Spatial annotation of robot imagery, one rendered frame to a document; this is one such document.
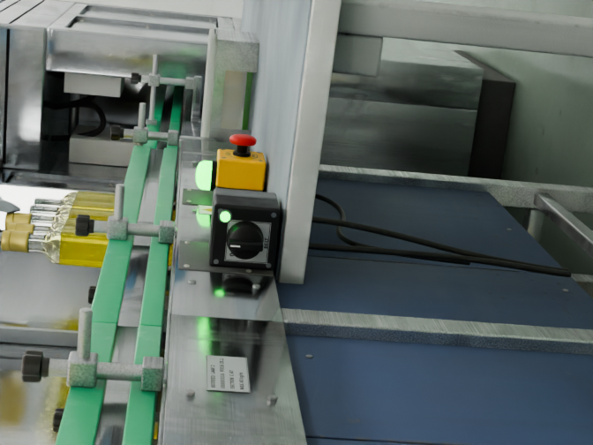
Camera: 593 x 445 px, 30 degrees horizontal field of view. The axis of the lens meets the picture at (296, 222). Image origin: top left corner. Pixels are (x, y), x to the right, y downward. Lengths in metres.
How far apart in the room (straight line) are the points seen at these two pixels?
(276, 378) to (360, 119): 1.94
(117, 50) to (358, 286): 1.62
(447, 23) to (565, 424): 0.49
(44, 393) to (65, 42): 1.36
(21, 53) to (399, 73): 0.97
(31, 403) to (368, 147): 1.51
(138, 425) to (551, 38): 0.68
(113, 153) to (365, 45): 1.82
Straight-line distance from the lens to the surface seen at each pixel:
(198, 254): 1.39
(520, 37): 1.35
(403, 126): 2.97
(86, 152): 3.08
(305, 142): 1.30
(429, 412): 1.08
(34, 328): 1.87
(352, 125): 2.95
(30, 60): 2.93
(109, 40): 2.90
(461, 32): 1.33
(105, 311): 1.24
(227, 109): 2.09
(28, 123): 2.96
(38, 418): 1.67
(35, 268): 2.16
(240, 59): 2.08
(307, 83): 1.28
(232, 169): 1.61
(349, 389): 1.10
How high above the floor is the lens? 0.88
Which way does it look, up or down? 6 degrees down
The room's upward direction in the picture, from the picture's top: 86 degrees counter-clockwise
